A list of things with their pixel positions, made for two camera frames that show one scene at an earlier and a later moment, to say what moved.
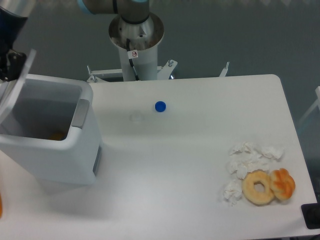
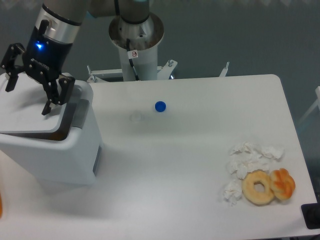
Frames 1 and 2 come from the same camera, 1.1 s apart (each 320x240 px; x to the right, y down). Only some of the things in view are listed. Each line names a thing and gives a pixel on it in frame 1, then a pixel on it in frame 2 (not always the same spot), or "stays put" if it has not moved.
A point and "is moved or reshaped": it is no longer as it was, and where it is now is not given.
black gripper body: (11, 23) -> (43, 56)
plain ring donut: (252, 196) stays put
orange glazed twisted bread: (282, 183) stays put
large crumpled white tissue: (245, 157) stays put
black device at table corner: (311, 213) stays put
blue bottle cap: (160, 106) stays put
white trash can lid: (9, 90) is moved or reshaped
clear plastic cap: (137, 116) stays put
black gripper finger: (15, 63) -> (54, 96)
